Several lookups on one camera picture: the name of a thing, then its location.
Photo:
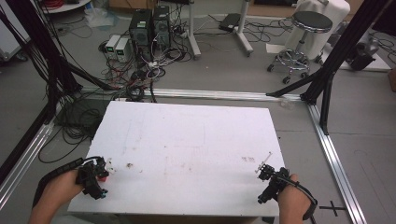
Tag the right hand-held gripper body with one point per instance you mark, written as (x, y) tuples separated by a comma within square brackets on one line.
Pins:
[(274, 185)]

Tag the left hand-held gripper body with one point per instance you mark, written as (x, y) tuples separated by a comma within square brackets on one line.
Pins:
[(91, 179)]

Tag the person's right hand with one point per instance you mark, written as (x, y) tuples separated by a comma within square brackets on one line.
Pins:
[(291, 199)]

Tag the person's left hand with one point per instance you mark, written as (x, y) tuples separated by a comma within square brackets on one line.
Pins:
[(60, 188)]

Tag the white power supply box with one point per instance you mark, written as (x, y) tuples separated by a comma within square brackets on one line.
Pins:
[(112, 46), (122, 49)]

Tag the black round stool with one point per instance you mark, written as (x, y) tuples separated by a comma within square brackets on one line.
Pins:
[(300, 37)]

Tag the black computer tower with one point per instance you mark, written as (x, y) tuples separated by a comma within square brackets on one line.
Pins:
[(162, 28), (140, 32)]

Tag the white table stand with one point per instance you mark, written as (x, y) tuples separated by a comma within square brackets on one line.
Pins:
[(244, 31), (193, 34)]

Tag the black flat box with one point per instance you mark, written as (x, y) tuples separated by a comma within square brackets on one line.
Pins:
[(229, 22)]

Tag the clear plastic bag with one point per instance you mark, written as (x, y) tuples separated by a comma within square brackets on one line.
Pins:
[(100, 17)]

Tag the black device on white board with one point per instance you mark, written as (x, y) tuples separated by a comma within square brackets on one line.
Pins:
[(361, 54)]

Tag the round white table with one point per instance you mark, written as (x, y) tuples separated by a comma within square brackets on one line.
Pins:
[(63, 5)]

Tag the aluminium floor rail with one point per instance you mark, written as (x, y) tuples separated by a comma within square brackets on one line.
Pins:
[(26, 158), (224, 94), (337, 165)]

